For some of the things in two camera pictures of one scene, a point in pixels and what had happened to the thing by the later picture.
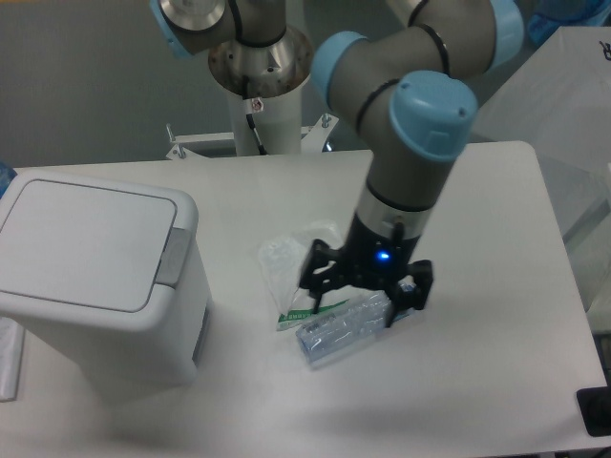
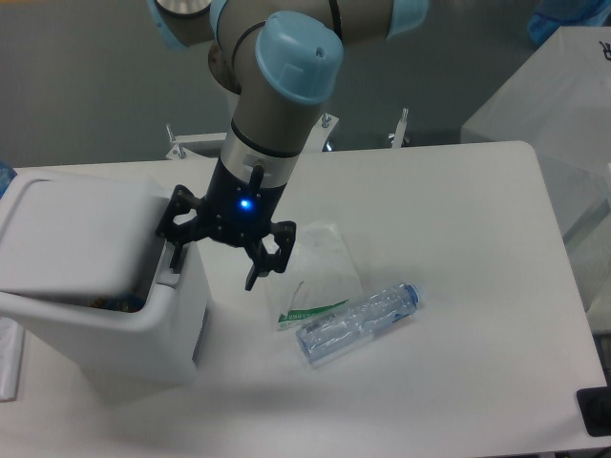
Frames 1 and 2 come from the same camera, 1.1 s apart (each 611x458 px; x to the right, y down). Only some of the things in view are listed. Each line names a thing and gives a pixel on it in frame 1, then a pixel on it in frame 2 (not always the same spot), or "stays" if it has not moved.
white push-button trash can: (111, 280) stays
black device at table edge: (595, 405) stays
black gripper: (374, 259) -> (235, 210)
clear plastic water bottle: (335, 332) stays
